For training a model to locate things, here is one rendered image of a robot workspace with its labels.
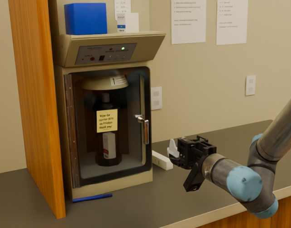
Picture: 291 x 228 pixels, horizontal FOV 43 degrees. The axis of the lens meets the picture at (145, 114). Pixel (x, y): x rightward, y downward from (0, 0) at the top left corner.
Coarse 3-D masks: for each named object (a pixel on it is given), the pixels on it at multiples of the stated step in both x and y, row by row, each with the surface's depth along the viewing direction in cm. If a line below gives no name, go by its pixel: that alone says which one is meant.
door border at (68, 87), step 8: (72, 96) 121; (72, 104) 121; (72, 112) 122; (72, 120) 122; (72, 128) 123; (72, 136) 124; (72, 144) 124; (72, 152) 125; (72, 160) 125; (72, 176) 126
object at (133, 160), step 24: (72, 72) 119; (96, 72) 123; (120, 72) 127; (144, 72) 131; (96, 96) 125; (120, 96) 129; (144, 96) 133; (96, 120) 127; (120, 120) 131; (96, 144) 128; (120, 144) 133; (144, 144) 138; (96, 168) 130; (120, 168) 135; (144, 168) 140
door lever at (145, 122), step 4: (140, 116) 134; (140, 120) 133; (144, 120) 130; (144, 124) 130; (144, 128) 131; (144, 132) 131; (144, 136) 131; (148, 136) 132; (144, 140) 132; (148, 140) 132
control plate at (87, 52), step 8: (80, 48) 111; (88, 48) 112; (96, 48) 114; (104, 48) 115; (112, 48) 116; (120, 48) 118; (128, 48) 119; (80, 56) 114; (88, 56) 115; (96, 56) 117; (112, 56) 120; (120, 56) 121; (128, 56) 123; (80, 64) 117
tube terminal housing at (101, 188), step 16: (48, 0) 121; (64, 0) 114; (80, 0) 117; (96, 0) 119; (112, 0) 121; (144, 0) 127; (64, 16) 115; (112, 16) 123; (144, 16) 128; (64, 32) 116; (112, 32) 124; (112, 64) 126; (128, 64) 129; (144, 64) 132; (64, 96) 121; (64, 112) 123; (64, 128) 126; (64, 144) 129; (64, 160) 132; (64, 176) 136; (128, 176) 139; (144, 176) 142; (80, 192) 131; (96, 192) 134
